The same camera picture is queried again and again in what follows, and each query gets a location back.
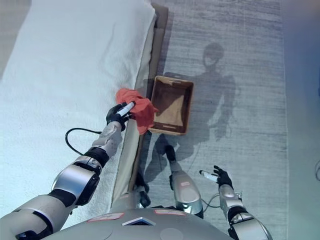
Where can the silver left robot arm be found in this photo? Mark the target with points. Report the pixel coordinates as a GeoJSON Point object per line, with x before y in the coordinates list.
{"type": "Point", "coordinates": [75, 180]}

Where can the silver right robot leg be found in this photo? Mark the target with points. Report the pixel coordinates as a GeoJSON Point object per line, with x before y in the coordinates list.
{"type": "Point", "coordinates": [186, 190]}

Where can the beige bed cover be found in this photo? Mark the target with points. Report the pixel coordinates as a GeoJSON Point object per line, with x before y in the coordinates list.
{"type": "Point", "coordinates": [12, 30]}

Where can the white textured bed blanket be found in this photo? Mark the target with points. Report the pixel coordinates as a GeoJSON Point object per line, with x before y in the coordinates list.
{"type": "Point", "coordinates": [70, 75]}

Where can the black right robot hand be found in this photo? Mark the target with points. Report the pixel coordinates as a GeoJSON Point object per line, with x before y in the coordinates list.
{"type": "Point", "coordinates": [223, 176]}

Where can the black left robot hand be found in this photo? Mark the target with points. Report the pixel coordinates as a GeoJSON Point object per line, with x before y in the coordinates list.
{"type": "Point", "coordinates": [117, 113]}

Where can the brown wicker basket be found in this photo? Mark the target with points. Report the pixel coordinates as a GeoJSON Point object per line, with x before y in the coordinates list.
{"type": "Point", "coordinates": [172, 105]}

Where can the silver robot torso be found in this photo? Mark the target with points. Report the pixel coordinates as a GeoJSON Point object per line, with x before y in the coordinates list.
{"type": "Point", "coordinates": [145, 226]}

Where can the red cloth garment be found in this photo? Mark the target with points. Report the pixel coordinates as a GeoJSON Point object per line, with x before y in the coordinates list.
{"type": "Point", "coordinates": [143, 112]}

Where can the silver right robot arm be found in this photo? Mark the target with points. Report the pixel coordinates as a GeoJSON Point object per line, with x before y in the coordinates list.
{"type": "Point", "coordinates": [240, 212]}

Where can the grey striped rug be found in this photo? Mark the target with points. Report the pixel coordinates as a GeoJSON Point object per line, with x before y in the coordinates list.
{"type": "Point", "coordinates": [237, 100]}

